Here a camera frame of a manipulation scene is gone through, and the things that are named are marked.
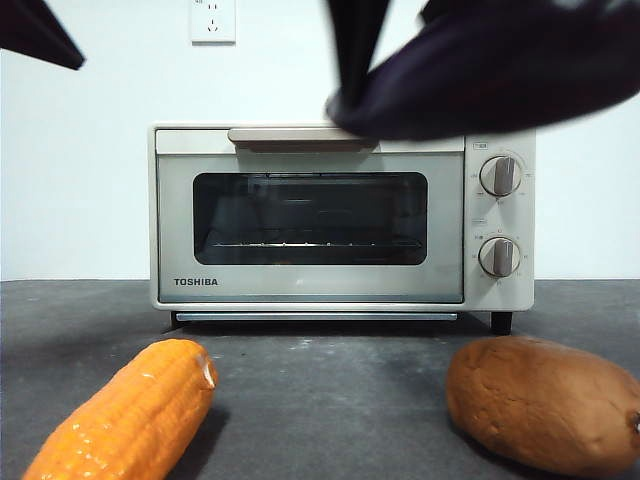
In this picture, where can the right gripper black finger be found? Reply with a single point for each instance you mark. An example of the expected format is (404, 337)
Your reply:
(437, 7)
(357, 40)

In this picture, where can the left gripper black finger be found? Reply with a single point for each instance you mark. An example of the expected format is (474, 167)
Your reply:
(35, 30)

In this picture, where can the dark purple eggplant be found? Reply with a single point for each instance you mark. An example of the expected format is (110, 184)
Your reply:
(475, 75)

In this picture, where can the glass-windowed oven door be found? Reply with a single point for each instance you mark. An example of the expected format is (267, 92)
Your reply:
(310, 285)

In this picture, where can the cream Toshiba toaster oven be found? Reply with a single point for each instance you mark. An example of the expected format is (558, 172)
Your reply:
(525, 295)

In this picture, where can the black oven foot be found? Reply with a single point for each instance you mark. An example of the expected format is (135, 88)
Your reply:
(173, 320)
(500, 322)

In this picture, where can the temperature knob with beige grip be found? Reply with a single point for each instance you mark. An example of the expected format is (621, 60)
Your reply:
(502, 175)

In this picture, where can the timer knob with beige grip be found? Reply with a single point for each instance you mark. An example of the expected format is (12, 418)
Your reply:
(500, 257)

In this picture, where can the orange corn cob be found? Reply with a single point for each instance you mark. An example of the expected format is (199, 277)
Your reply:
(125, 420)

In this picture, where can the brown sweet potato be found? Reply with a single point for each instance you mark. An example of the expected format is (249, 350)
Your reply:
(535, 400)

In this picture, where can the white wall socket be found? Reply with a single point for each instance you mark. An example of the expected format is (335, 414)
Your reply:
(212, 32)

